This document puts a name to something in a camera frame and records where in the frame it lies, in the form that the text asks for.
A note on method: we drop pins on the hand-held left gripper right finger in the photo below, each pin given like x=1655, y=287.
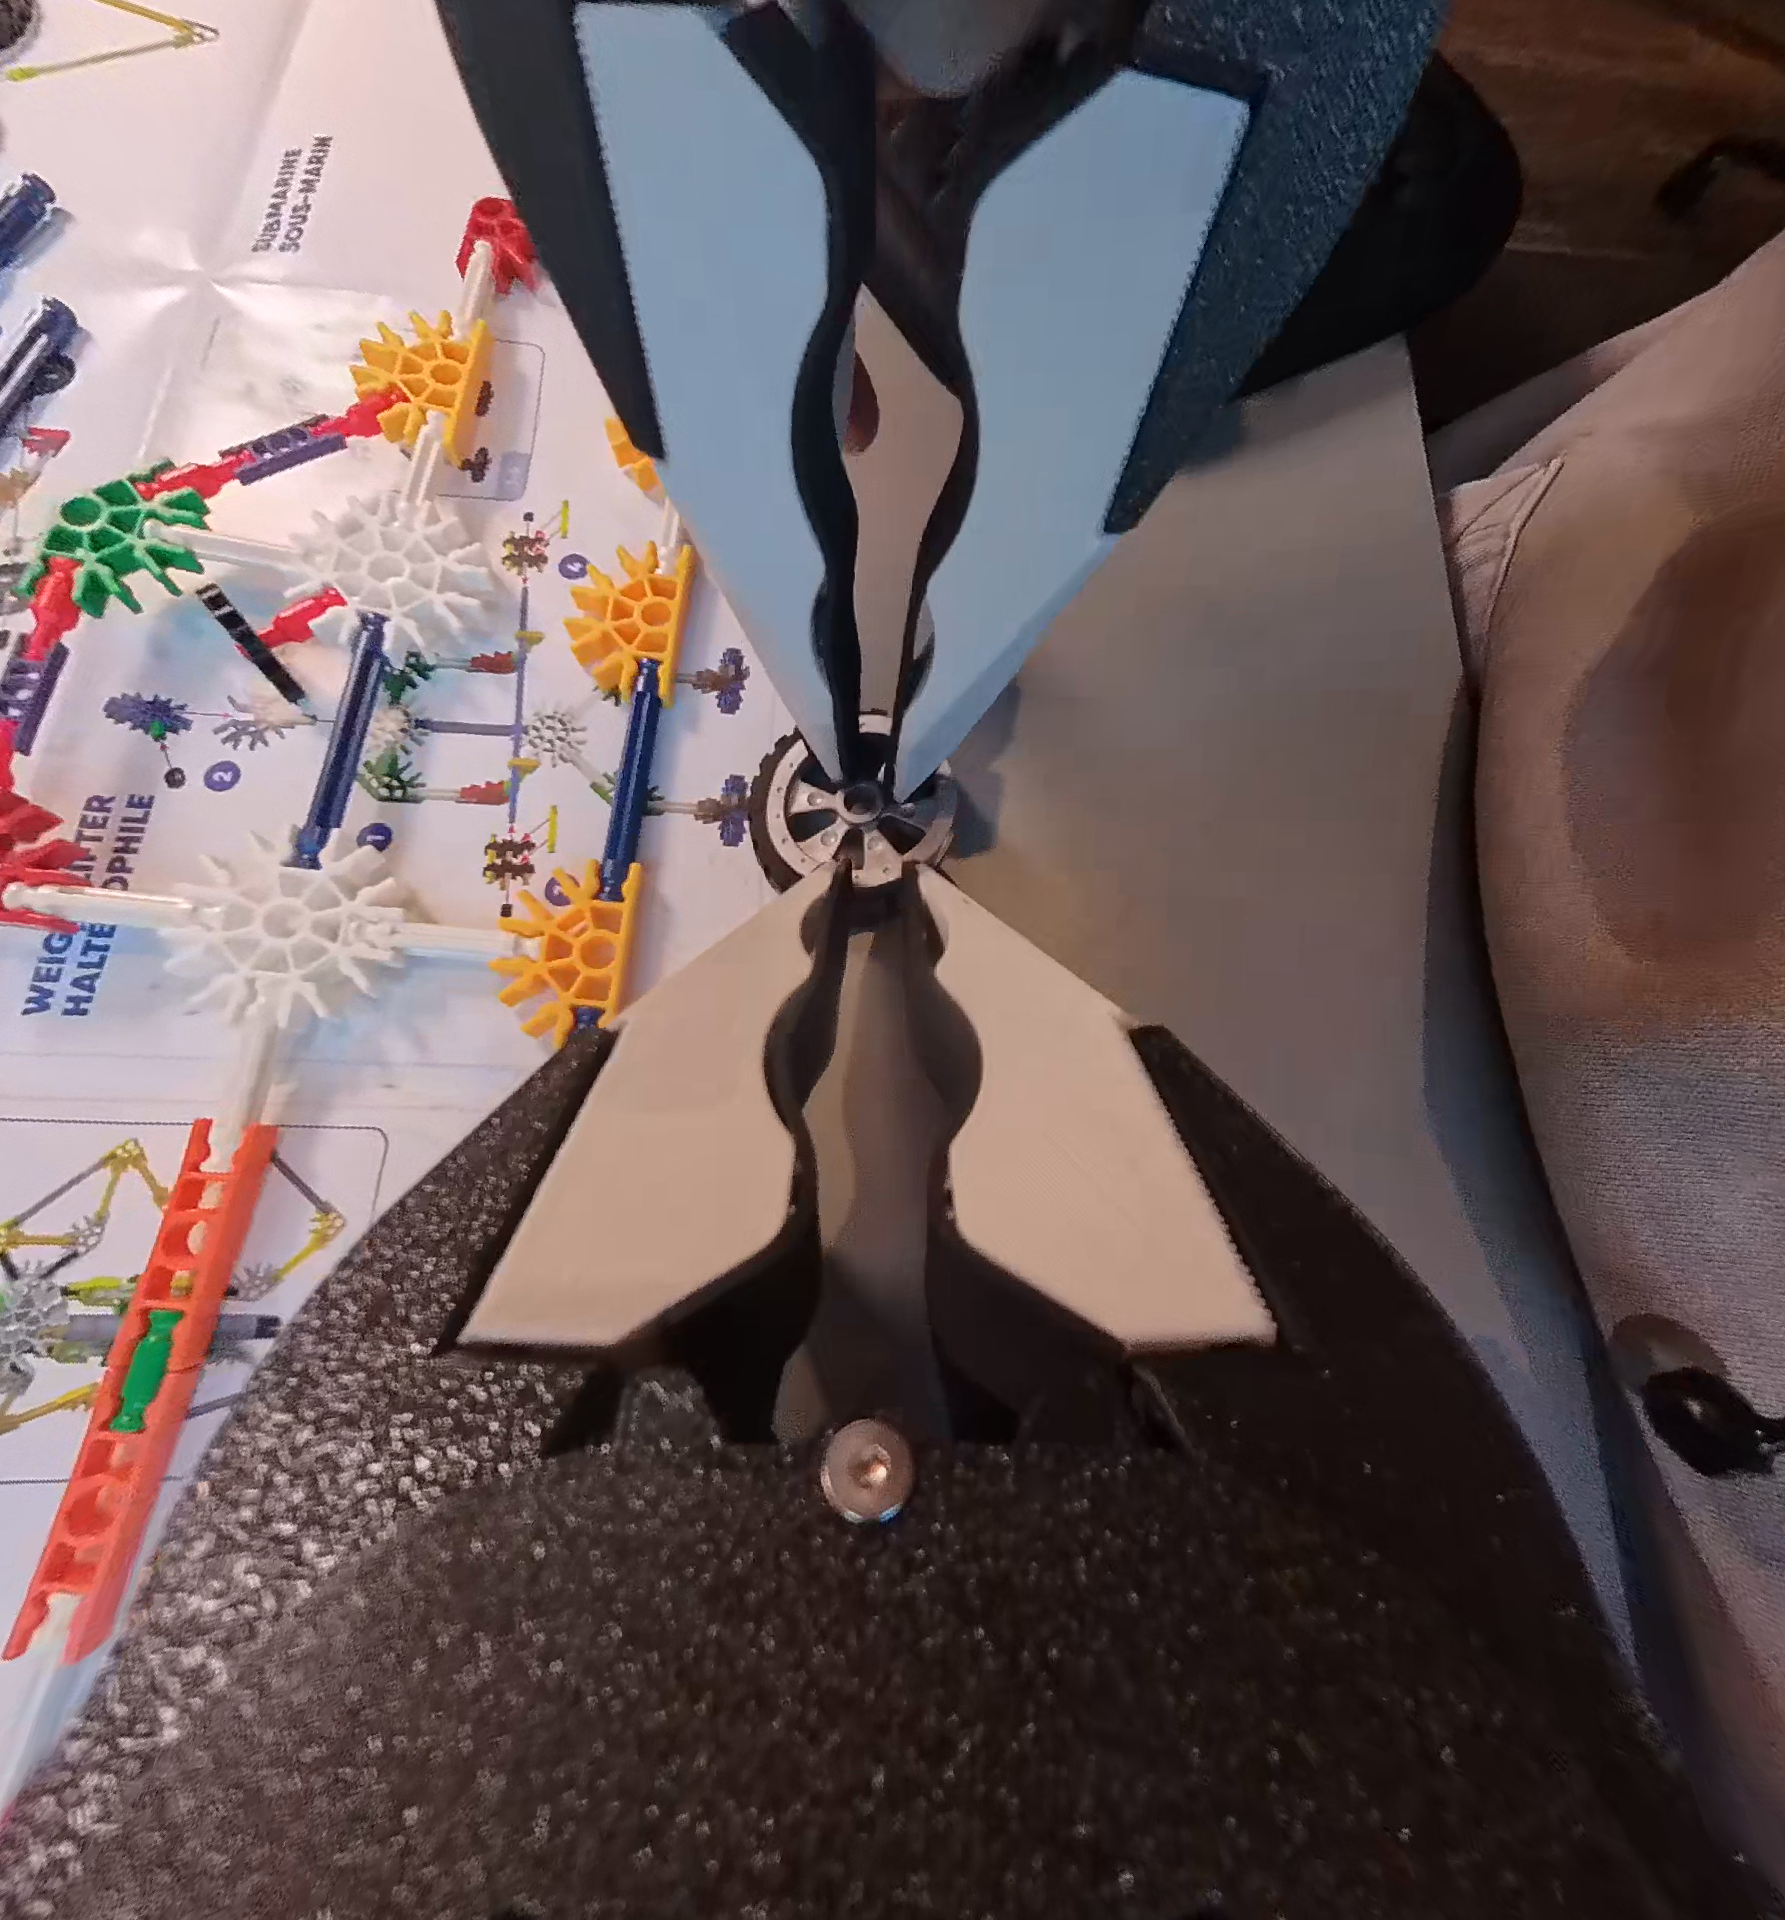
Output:
x=1121, y=1203

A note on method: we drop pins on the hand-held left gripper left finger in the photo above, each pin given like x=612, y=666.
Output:
x=622, y=1203

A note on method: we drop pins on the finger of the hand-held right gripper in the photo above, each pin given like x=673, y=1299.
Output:
x=1091, y=304
x=698, y=304

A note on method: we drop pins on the grey plastic spoked wheel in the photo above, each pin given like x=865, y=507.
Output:
x=839, y=813

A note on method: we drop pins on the grey desk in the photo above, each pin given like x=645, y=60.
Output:
x=1253, y=749

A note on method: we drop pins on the large fold-out instruction sheet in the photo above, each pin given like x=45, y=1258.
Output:
x=139, y=272

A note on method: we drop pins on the colourful rod and connector model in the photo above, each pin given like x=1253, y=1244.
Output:
x=292, y=932

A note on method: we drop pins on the thick blue plastic rod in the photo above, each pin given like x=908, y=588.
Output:
x=8, y=393

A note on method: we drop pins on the person in beige hoodie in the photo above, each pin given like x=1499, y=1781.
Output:
x=1670, y=749

